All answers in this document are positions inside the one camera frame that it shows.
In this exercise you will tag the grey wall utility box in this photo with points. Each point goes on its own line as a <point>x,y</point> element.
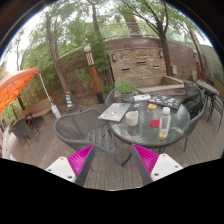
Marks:
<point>174,69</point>

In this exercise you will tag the black wall lantern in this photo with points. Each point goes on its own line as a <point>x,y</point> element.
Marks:
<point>114,57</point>
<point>161,53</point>

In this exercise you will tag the orange canopy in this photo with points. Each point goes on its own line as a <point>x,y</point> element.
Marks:
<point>15,85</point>

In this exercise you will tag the dark side table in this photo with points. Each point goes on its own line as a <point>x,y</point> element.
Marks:
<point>206,87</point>

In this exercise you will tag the grey mesh-back chair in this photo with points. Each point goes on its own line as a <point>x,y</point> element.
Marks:
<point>80,128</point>
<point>200,115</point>
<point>110,98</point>

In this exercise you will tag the white canopy pole with base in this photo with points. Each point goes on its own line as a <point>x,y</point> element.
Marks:
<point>55,111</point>

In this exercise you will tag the clear plastic bottle white cap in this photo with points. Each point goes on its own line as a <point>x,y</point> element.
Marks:
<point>164,123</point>

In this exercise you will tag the white ribbed mug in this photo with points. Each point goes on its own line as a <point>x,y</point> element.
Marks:
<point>132,118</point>

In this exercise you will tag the sticker-covered card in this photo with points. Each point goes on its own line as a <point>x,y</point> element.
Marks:
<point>139,104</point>

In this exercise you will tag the wooden bench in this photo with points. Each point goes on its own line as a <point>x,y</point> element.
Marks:
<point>36,108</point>

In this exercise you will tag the white sticker sheet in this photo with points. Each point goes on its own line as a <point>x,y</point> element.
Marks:
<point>142,97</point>

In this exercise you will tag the green plant in blue pot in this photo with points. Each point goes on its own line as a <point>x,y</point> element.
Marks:
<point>126,88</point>

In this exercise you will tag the silver laptop with stickers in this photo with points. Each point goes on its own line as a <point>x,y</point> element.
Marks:
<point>115,112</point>

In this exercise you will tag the dark laptop with stickers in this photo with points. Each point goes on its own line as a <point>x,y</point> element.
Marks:
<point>165,101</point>

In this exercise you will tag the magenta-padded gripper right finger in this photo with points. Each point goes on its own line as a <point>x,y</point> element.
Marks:
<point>146,159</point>

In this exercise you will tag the black metal chair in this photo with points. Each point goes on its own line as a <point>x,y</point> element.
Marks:
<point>218,106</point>

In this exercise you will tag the small yellow card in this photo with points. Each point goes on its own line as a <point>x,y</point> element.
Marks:
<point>152,106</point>

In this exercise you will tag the flat round red coaster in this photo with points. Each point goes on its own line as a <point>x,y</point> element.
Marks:
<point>154,124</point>

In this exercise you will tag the wooden lamp post white globe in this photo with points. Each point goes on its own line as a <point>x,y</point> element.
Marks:
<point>94,78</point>

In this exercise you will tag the blue yellow striped cone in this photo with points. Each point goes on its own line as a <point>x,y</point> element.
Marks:
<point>69,100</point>

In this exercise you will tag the dark patio chair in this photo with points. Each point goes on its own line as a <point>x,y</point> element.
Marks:
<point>23,128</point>

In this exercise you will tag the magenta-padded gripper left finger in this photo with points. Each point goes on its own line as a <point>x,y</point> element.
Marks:
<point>80,160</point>

